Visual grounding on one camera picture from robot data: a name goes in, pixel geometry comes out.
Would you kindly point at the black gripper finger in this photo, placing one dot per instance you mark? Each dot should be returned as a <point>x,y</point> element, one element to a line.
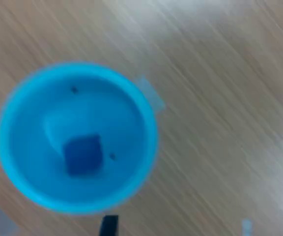
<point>109,226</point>

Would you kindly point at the blue cube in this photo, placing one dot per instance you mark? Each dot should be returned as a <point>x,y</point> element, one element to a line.
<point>83,155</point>

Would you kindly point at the blue plastic bin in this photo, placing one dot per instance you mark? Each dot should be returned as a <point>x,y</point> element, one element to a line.
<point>33,147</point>

